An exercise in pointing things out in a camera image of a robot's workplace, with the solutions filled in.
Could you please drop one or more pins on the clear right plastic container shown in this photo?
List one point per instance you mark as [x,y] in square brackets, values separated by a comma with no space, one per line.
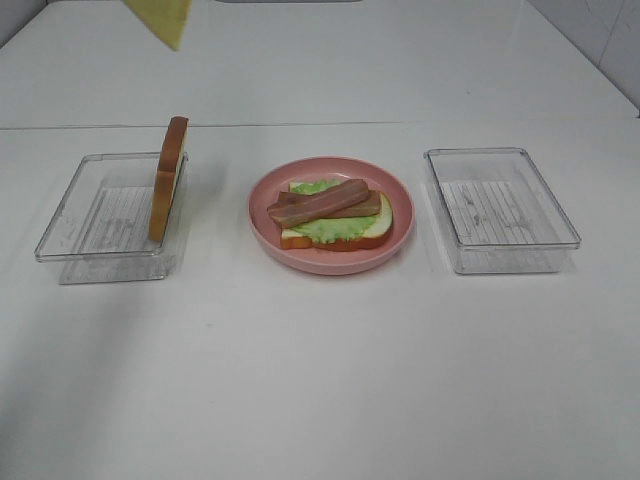
[497,213]

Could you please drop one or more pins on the upright toast bread slice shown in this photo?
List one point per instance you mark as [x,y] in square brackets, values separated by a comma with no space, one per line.
[167,173]

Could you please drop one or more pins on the pink bacon strip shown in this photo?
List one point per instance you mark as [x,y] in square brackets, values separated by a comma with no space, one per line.
[319,205]

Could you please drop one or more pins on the yellow cheese slice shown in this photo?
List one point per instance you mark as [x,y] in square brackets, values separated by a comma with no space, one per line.
[165,19]

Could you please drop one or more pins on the clear plastic container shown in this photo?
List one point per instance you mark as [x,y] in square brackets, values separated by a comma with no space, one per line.
[497,213]
[99,231]

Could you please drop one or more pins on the pink round plate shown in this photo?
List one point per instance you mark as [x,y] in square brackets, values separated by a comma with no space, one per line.
[324,262]

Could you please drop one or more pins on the green lettuce leaf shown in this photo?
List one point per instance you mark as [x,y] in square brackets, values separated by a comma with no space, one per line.
[324,231]

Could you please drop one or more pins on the clear left plastic container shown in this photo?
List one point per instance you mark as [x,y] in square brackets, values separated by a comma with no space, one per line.
[99,231]

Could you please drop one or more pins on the brown bacon strip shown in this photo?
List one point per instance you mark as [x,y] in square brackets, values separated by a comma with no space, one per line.
[370,206]

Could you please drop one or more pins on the toast bread slice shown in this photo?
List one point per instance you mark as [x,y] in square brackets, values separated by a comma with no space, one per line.
[374,236]
[167,173]

